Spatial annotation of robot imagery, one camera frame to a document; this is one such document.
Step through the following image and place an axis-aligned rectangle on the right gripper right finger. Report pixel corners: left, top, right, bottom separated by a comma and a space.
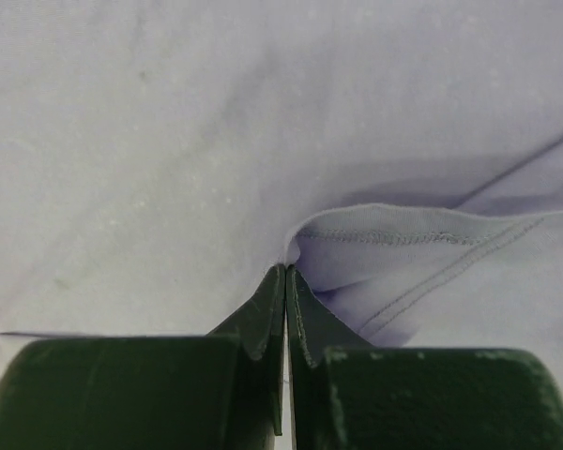
285, 267, 563, 449

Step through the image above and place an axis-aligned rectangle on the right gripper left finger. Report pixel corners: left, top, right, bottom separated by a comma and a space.
0, 265, 285, 450

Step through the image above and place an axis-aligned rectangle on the lilac polo shirt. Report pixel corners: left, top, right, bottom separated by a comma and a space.
0, 1, 563, 385

